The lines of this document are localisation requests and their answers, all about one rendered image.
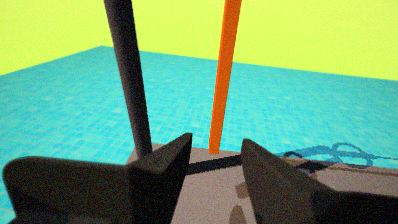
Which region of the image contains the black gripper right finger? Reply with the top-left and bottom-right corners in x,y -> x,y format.
241,138 -> 398,224

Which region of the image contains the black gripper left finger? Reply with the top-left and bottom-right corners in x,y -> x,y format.
2,132 -> 192,224

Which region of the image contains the orange handle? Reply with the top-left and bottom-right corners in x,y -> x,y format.
209,0 -> 242,154

